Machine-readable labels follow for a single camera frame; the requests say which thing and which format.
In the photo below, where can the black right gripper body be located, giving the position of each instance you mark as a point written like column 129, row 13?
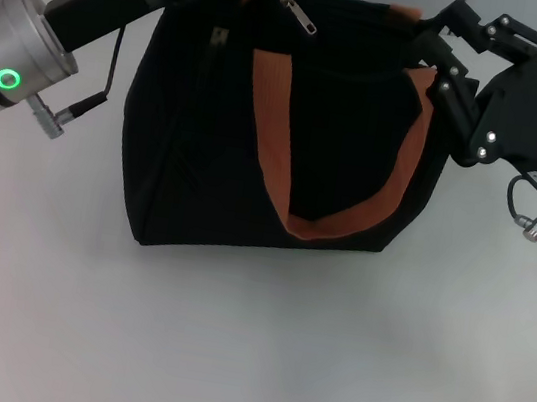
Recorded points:
column 529, row 113

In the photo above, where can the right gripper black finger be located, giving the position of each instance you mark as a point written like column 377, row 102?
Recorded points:
column 496, row 33
column 454, row 92

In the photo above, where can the silver zipper pull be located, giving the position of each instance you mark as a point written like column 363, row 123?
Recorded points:
column 307, row 25

